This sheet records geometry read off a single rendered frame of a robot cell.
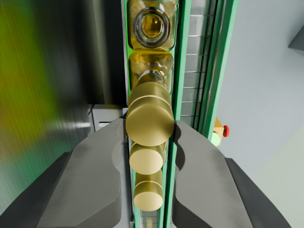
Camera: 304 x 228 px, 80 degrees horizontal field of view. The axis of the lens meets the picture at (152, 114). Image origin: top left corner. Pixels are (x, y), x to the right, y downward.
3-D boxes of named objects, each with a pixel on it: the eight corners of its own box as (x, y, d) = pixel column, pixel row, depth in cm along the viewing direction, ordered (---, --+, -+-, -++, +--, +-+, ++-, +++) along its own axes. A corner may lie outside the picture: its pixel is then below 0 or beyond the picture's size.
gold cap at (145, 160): (131, 123, 21) (126, 148, 17) (163, 123, 21) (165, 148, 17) (133, 148, 22) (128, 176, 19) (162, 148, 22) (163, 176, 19)
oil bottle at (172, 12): (138, 5, 36) (122, -8, 17) (167, 6, 36) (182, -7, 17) (138, 36, 39) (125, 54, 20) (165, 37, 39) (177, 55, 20)
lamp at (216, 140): (205, 130, 56) (207, 136, 53) (219, 130, 56) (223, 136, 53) (202, 142, 58) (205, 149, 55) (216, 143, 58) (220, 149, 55)
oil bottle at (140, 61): (138, 38, 39) (124, 57, 20) (164, 38, 39) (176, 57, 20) (139, 65, 41) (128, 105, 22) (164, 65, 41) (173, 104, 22)
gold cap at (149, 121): (130, 80, 15) (122, 102, 11) (172, 82, 15) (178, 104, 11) (130, 117, 17) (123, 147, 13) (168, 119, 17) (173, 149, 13)
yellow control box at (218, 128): (196, 116, 62) (201, 127, 55) (218, 116, 62) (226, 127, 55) (193, 133, 65) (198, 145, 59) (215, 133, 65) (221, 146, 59)
